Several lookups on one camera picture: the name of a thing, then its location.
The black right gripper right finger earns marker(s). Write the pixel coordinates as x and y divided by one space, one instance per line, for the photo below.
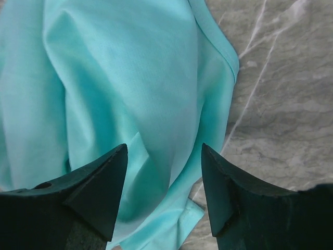
246 212

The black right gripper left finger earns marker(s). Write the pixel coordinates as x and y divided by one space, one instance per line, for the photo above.
75 211

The teal t-shirt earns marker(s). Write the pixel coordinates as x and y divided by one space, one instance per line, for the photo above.
79 78

